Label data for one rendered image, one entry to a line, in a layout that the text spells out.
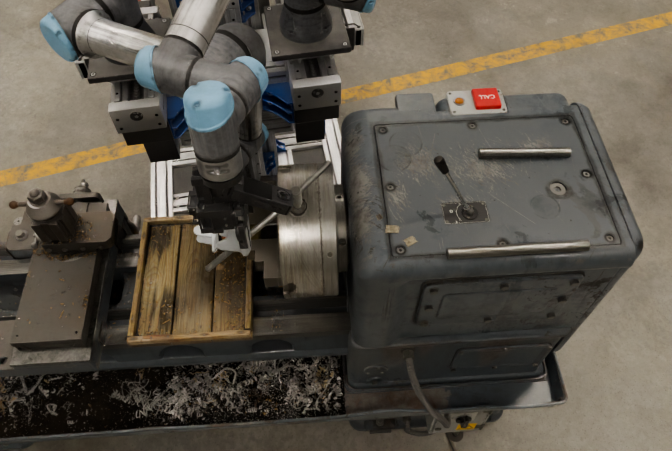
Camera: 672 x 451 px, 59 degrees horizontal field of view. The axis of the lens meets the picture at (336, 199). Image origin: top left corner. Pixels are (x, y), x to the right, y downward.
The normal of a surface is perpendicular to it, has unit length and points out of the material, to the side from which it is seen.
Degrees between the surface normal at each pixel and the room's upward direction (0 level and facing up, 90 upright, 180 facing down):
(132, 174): 0
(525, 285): 90
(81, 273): 0
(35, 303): 0
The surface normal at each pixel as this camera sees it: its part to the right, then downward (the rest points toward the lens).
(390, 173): 0.00, -0.57
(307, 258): 0.05, 0.33
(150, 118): 0.18, 0.81
